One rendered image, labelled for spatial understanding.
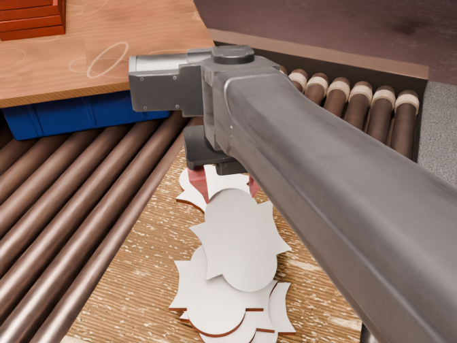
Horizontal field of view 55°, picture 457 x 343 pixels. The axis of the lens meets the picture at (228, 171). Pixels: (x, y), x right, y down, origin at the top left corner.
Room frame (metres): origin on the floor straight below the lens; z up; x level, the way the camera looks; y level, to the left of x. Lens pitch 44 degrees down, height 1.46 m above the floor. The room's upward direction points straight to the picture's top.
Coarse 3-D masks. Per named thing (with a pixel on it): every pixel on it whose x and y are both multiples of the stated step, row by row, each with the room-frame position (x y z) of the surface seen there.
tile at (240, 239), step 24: (240, 192) 0.40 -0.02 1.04; (216, 216) 0.37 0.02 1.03; (240, 216) 0.37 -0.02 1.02; (264, 216) 0.37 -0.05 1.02; (216, 240) 0.34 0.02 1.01; (240, 240) 0.34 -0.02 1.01; (264, 240) 0.34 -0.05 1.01; (216, 264) 0.32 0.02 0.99; (240, 264) 0.32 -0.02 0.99; (264, 264) 0.32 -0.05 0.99; (240, 288) 0.29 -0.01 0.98
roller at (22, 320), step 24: (168, 120) 0.71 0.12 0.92; (168, 144) 0.65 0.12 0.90; (144, 168) 0.58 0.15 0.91; (120, 192) 0.51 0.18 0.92; (96, 216) 0.46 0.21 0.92; (72, 240) 0.41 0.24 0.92; (96, 240) 0.42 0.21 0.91; (72, 264) 0.37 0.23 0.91; (48, 288) 0.33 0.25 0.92; (24, 312) 0.29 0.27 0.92; (48, 312) 0.30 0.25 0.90; (0, 336) 0.26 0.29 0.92; (24, 336) 0.26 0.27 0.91
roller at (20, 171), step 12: (72, 132) 0.69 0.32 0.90; (36, 144) 0.64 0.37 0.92; (48, 144) 0.64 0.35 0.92; (60, 144) 0.66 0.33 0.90; (24, 156) 0.60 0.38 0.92; (36, 156) 0.61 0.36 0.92; (48, 156) 0.62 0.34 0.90; (12, 168) 0.57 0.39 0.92; (24, 168) 0.57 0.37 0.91; (36, 168) 0.59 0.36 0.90; (0, 180) 0.54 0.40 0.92; (12, 180) 0.54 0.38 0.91; (24, 180) 0.56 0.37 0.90; (0, 192) 0.52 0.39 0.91; (12, 192) 0.53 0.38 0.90; (0, 204) 0.50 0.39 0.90
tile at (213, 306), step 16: (192, 256) 0.35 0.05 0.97; (192, 272) 0.32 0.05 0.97; (192, 288) 0.30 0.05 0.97; (208, 288) 0.30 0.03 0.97; (224, 288) 0.30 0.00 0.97; (176, 304) 0.28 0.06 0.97; (192, 304) 0.28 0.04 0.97; (208, 304) 0.28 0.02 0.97; (224, 304) 0.28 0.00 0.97; (240, 304) 0.28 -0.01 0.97; (256, 304) 0.28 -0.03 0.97; (192, 320) 0.25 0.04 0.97; (208, 320) 0.25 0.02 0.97; (224, 320) 0.25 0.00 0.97; (240, 320) 0.25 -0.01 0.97; (208, 336) 0.24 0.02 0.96
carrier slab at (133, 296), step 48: (144, 240) 0.40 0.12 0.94; (192, 240) 0.40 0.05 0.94; (288, 240) 0.40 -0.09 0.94; (96, 288) 0.32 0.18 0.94; (144, 288) 0.32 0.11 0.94; (336, 288) 0.32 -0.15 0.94; (96, 336) 0.25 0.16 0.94; (144, 336) 0.25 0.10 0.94; (192, 336) 0.25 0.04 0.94; (288, 336) 0.25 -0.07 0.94; (336, 336) 0.25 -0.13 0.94
